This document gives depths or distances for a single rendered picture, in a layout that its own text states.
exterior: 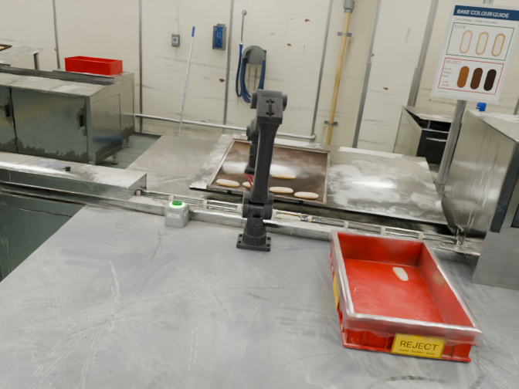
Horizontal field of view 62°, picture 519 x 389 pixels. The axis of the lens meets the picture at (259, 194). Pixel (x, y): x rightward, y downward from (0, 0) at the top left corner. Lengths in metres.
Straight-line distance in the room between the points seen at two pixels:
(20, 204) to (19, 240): 0.17
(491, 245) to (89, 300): 1.21
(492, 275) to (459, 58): 1.22
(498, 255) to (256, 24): 4.24
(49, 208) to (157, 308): 0.86
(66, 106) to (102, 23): 1.86
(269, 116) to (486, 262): 0.84
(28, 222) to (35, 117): 2.58
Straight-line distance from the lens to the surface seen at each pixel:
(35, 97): 4.49
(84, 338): 1.16
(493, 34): 2.49
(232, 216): 1.64
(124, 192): 1.75
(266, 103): 1.31
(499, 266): 1.61
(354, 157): 2.21
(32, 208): 1.99
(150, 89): 5.75
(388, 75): 5.01
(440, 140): 3.39
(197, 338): 1.13
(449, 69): 2.46
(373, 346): 1.17
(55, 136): 4.47
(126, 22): 5.80
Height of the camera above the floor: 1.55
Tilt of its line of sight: 22 degrees down
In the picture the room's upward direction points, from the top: 6 degrees clockwise
